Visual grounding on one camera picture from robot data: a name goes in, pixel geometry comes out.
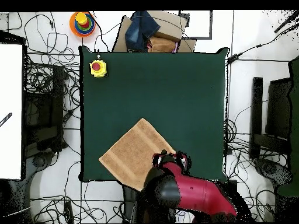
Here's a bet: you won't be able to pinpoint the orange terry towel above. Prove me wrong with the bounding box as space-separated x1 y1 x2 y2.
98 117 176 192

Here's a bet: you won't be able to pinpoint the dark green table cloth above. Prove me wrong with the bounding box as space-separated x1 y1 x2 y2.
78 45 231 184
277 55 299 197

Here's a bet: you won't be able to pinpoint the black stand base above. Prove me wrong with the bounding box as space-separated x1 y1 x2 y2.
23 65 65 159
248 76 293 162

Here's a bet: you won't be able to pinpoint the black power strip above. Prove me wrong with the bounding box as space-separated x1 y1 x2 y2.
63 201 75 224

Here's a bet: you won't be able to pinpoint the yellow emergency stop button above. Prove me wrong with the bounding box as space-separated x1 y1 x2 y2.
89 59 108 78

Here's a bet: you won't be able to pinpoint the folded orange towel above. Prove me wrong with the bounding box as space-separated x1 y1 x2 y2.
147 36 178 54

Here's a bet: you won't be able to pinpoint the blue jeans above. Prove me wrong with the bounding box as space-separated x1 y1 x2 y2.
124 10 161 53

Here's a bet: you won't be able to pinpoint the brown cardboard box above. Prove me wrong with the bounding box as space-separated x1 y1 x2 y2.
112 10 197 53

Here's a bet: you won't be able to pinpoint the black striped rod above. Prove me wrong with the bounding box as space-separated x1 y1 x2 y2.
0 112 13 128

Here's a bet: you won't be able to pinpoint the black tripod leg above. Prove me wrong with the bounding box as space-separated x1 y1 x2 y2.
273 9 299 34

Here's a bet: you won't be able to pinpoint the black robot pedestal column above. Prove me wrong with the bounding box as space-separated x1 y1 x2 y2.
121 184 142 224

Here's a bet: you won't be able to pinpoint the black pedestal foot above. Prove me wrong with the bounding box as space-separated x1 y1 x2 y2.
24 151 55 185
253 157 293 190

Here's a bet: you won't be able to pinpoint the black power adapter cable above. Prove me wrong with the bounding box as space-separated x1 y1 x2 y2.
227 22 299 65

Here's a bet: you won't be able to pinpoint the colourful ring stacking toy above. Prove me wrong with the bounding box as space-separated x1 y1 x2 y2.
69 11 96 38

